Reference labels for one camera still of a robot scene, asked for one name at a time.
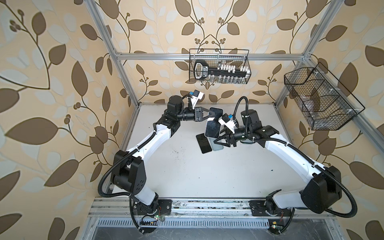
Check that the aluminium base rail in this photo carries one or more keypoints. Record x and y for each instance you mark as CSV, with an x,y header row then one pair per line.
x,y
188,207

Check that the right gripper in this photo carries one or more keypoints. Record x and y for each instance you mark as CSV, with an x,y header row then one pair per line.
x,y
229,138

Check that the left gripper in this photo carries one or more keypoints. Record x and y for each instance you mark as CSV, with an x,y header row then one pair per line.
x,y
198,114

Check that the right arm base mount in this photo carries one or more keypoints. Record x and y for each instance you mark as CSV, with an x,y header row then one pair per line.
x,y
267,207

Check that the back wall wire basket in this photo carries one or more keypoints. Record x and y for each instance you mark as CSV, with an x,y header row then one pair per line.
x,y
213,57

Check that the black tool in basket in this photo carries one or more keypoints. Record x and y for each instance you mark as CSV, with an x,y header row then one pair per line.
x,y
202,70

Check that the black phone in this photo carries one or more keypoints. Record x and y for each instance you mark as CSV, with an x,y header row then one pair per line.
x,y
204,143
213,127

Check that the grey phone case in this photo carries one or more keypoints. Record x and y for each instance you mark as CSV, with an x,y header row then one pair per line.
x,y
215,146

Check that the wall wire basket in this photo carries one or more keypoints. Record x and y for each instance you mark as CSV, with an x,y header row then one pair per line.
x,y
326,103
213,57

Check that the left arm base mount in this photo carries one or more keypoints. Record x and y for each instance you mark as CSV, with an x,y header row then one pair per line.
x,y
143,216

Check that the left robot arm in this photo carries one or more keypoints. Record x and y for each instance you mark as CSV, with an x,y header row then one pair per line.
x,y
127,176

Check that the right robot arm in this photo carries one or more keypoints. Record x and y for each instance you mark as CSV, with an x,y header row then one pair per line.
x,y
324,191

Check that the right wall wire basket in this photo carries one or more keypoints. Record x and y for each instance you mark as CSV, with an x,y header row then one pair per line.
x,y
326,103

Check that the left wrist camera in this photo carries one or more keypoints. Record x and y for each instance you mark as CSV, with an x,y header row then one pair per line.
x,y
194,97

